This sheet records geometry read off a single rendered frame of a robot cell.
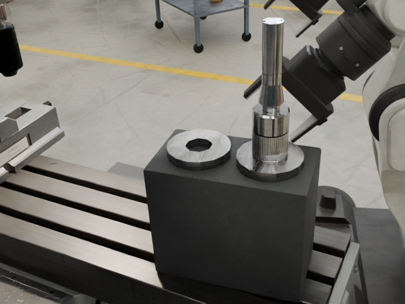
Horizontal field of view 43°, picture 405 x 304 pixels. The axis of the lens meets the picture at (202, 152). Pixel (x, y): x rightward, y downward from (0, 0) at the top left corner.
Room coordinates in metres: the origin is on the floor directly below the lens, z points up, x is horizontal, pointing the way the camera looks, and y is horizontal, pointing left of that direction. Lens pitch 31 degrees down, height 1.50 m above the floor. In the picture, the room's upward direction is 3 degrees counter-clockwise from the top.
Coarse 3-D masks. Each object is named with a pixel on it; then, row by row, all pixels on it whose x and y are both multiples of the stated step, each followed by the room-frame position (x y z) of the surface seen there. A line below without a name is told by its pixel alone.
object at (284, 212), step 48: (192, 144) 0.63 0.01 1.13; (240, 144) 0.63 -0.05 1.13; (288, 144) 0.61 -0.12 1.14; (192, 192) 0.56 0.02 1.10; (240, 192) 0.53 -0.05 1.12; (288, 192) 0.52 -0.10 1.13; (192, 240) 0.56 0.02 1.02; (240, 240) 0.53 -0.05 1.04; (288, 240) 0.51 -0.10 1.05; (240, 288) 0.54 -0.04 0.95; (288, 288) 0.51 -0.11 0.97
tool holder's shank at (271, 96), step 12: (264, 24) 0.58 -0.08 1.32; (276, 24) 0.57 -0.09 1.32; (264, 36) 0.58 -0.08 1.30; (276, 36) 0.57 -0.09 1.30; (264, 48) 0.58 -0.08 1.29; (276, 48) 0.57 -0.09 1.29; (264, 60) 0.58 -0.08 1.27; (276, 60) 0.57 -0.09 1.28; (264, 72) 0.58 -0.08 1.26; (276, 72) 0.57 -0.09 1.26; (264, 84) 0.58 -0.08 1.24; (276, 84) 0.57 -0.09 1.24; (264, 96) 0.57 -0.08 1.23; (276, 96) 0.57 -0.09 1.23; (264, 108) 0.58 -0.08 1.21; (276, 108) 0.57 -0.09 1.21
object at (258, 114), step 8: (256, 104) 0.60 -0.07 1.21; (256, 112) 0.57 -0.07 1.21; (264, 112) 0.57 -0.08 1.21; (272, 112) 0.57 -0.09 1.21; (280, 112) 0.57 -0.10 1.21; (288, 112) 0.57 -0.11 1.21; (256, 120) 0.57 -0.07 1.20; (264, 120) 0.56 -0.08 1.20; (272, 120) 0.56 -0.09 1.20; (280, 120) 0.56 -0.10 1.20
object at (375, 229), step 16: (320, 208) 1.14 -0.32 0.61; (336, 208) 1.13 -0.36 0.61; (352, 208) 1.17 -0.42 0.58; (368, 208) 1.18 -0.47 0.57; (320, 224) 1.09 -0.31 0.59; (336, 224) 1.09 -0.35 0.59; (352, 224) 1.09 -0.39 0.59; (368, 224) 1.11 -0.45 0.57; (384, 224) 1.10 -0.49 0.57; (352, 240) 1.02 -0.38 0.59; (368, 240) 1.04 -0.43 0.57; (384, 240) 1.04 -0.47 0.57; (400, 240) 1.04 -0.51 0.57; (368, 256) 0.98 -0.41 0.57; (384, 256) 0.98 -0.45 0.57; (400, 256) 0.98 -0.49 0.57; (368, 272) 0.93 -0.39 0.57; (384, 272) 0.92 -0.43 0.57; (400, 272) 0.92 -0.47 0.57; (352, 288) 0.84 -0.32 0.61; (368, 288) 0.88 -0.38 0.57; (384, 288) 0.87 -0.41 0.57; (400, 288) 0.87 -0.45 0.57
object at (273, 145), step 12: (252, 120) 0.58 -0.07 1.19; (288, 120) 0.57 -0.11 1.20; (252, 132) 0.58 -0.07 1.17; (264, 132) 0.56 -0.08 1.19; (276, 132) 0.56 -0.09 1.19; (288, 132) 0.57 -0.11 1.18; (252, 144) 0.58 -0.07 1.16; (264, 144) 0.56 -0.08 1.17; (276, 144) 0.56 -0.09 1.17; (264, 156) 0.56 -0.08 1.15; (276, 156) 0.56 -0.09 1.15
